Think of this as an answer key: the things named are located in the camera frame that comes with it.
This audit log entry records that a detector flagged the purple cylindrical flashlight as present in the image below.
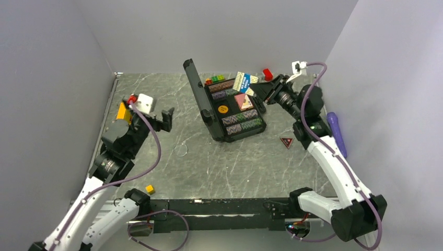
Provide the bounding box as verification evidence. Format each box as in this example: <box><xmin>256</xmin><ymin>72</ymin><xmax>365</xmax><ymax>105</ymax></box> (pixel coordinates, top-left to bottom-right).
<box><xmin>327</xmin><ymin>112</ymin><xmax>347</xmax><ymax>158</ymax></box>

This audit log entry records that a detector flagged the pink green chip row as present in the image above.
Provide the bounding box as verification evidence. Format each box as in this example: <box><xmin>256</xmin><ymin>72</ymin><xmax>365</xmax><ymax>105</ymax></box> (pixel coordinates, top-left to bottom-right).
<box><xmin>226</xmin><ymin>118</ymin><xmax>263</xmax><ymax>135</ymax></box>

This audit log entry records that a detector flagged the purple green orange chip row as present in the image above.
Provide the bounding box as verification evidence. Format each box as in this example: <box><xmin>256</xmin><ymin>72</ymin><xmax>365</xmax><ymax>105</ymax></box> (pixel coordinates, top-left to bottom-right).
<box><xmin>212</xmin><ymin>89</ymin><xmax>239</xmax><ymax>100</ymax></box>

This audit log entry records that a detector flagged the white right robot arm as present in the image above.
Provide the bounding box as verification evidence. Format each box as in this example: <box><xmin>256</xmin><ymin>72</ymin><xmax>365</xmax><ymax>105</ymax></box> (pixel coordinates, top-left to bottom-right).
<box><xmin>251</xmin><ymin>75</ymin><xmax>387</xmax><ymax>243</ymax></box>

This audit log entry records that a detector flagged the clear round plastic disc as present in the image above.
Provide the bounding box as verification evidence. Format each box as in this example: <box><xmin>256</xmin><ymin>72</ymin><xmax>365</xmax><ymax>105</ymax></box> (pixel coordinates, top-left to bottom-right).
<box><xmin>173</xmin><ymin>143</ymin><xmax>188</xmax><ymax>157</ymax></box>

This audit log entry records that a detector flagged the colourful toy brick stack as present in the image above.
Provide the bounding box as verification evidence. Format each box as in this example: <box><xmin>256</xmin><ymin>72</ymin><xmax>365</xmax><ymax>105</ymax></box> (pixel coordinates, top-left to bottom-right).
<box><xmin>205</xmin><ymin>75</ymin><xmax>225</xmax><ymax>85</ymax></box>

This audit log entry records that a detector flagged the orange big blind button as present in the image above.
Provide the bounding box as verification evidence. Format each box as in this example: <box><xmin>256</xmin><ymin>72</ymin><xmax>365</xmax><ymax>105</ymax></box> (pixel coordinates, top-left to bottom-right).
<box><xmin>217</xmin><ymin>105</ymin><xmax>229</xmax><ymax>114</ymax></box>

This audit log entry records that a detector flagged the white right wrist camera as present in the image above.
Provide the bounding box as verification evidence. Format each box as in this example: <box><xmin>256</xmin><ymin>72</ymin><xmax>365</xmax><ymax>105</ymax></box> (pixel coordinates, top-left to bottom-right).
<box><xmin>286</xmin><ymin>61</ymin><xmax>307</xmax><ymax>83</ymax></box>

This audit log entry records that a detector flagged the red triangular dealer button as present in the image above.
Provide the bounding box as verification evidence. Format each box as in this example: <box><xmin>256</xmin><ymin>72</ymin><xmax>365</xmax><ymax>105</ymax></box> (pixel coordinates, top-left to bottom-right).
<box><xmin>280</xmin><ymin>137</ymin><xmax>294</xmax><ymax>149</ymax></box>

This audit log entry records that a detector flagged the red headed toy hammer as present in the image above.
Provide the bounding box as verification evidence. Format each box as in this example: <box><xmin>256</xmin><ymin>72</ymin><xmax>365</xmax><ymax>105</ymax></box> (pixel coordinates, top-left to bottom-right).
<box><xmin>262</xmin><ymin>69</ymin><xmax>273</xmax><ymax>82</ymax></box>

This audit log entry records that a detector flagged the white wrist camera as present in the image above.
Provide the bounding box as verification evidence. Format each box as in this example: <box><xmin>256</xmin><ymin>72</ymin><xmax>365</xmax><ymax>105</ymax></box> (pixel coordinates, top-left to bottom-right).
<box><xmin>126</xmin><ymin>94</ymin><xmax>156</xmax><ymax>115</ymax></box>
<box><xmin>286</xmin><ymin>61</ymin><xmax>307</xmax><ymax>83</ymax></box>

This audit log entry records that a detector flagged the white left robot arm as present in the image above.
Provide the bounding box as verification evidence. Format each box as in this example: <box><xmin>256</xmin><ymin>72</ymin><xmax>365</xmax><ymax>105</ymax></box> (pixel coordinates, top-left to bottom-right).
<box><xmin>29</xmin><ymin>108</ymin><xmax>174</xmax><ymax>250</ymax></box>

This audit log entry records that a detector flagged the orange black chip row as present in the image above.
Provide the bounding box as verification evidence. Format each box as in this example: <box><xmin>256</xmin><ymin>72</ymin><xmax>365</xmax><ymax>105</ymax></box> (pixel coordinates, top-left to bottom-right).
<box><xmin>208</xmin><ymin>79</ymin><xmax>235</xmax><ymax>93</ymax></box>

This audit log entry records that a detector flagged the black poker chip case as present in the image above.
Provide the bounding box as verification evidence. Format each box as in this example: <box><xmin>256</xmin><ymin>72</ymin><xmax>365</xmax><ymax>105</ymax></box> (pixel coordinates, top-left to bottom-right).
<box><xmin>183</xmin><ymin>59</ymin><xmax>267</xmax><ymax>143</ymax></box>

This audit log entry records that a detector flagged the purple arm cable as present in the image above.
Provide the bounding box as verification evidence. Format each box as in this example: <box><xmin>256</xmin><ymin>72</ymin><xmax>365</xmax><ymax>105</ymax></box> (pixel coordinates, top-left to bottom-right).
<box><xmin>48</xmin><ymin>100</ymin><xmax>190</xmax><ymax>251</ymax></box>
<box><xmin>286</xmin><ymin>61</ymin><xmax>383</xmax><ymax>251</ymax></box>

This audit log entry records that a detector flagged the small yellow cube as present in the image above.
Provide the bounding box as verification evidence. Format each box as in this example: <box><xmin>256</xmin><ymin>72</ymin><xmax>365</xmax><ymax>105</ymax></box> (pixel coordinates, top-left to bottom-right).
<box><xmin>145</xmin><ymin>185</ymin><xmax>156</xmax><ymax>195</ymax></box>

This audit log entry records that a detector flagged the yellow orange duplo brick tower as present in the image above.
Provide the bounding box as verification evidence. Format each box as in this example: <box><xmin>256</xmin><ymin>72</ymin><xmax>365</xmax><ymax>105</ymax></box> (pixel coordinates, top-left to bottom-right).
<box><xmin>116</xmin><ymin>101</ymin><xmax>132</xmax><ymax>124</ymax></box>

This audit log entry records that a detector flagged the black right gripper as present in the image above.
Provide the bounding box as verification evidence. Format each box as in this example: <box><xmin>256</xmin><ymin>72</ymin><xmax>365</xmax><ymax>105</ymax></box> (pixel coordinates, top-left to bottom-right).
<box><xmin>249</xmin><ymin>74</ymin><xmax>304</xmax><ymax>121</ymax></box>

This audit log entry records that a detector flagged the red playing card deck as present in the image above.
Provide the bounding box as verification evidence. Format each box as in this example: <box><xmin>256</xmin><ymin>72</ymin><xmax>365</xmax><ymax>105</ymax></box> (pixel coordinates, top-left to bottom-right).
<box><xmin>235</xmin><ymin>94</ymin><xmax>253</xmax><ymax>111</ymax></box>

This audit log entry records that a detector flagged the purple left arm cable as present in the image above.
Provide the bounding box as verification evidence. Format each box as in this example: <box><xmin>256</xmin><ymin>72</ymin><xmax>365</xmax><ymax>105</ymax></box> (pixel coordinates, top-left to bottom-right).
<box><xmin>48</xmin><ymin>100</ymin><xmax>190</xmax><ymax>251</ymax></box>

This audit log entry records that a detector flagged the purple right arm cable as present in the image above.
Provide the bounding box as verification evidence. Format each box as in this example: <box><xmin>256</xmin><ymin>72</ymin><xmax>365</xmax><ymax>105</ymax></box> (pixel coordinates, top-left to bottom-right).
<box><xmin>286</xmin><ymin>61</ymin><xmax>383</xmax><ymax>251</ymax></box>

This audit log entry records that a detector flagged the blue green purple chip row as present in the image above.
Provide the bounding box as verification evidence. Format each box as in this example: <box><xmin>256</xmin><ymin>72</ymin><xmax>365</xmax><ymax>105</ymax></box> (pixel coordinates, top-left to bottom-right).
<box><xmin>222</xmin><ymin>109</ymin><xmax>259</xmax><ymax>126</ymax></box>

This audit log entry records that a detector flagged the black base crossbar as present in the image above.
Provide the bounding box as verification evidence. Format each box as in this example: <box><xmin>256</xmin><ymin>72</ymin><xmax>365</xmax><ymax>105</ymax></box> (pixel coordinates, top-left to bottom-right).
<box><xmin>149</xmin><ymin>197</ymin><xmax>307</xmax><ymax>233</ymax></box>

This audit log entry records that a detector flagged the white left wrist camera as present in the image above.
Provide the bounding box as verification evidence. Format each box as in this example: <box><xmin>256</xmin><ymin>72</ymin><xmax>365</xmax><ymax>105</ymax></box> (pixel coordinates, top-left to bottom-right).
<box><xmin>126</xmin><ymin>94</ymin><xmax>156</xmax><ymax>115</ymax></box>

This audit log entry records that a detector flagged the blue texas holdem card deck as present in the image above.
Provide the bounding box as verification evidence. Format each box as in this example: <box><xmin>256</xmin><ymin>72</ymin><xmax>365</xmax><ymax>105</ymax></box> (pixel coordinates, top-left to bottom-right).
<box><xmin>232</xmin><ymin>72</ymin><xmax>259</xmax><ymax>96</ymax></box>

